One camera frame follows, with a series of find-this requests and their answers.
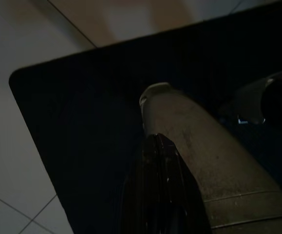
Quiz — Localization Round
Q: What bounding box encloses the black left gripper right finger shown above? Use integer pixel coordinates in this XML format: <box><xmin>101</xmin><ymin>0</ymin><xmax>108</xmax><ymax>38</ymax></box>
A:
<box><xmin>158</xmin><ymin>134</ymin><xmax>212</xmax><ymax>234</ymax></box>

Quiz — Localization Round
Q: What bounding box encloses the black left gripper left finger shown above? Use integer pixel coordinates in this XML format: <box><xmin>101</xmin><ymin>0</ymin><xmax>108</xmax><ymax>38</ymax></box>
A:
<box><xmin>117</xmin><ymin>134</ymin><xmax>166</xmax><ymax>234</ymax></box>

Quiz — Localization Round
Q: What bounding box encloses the black floor mat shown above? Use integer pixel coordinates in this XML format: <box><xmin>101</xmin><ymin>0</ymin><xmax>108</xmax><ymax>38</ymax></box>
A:
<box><xmin>8</xmin><ymin>4</ymin><xmax>282</xmax><ymax>234</ymax></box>

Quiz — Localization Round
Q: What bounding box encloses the grey right robot leg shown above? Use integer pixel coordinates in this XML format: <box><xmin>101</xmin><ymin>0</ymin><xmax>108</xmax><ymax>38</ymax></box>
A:
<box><xmin>217</xmin><ymin>68</ymin><xmax>282</xmax><ymax>125</ymax></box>

